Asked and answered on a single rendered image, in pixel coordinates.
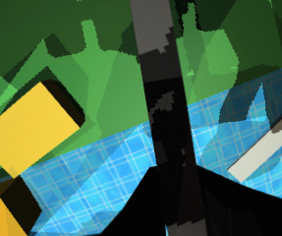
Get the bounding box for dark red putter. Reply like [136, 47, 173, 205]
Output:
[129, 0, 207, 236]

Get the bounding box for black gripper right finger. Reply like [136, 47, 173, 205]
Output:
[197, 165, 282, 236]

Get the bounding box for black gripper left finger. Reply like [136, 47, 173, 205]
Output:
[85, 166, 166, 236]

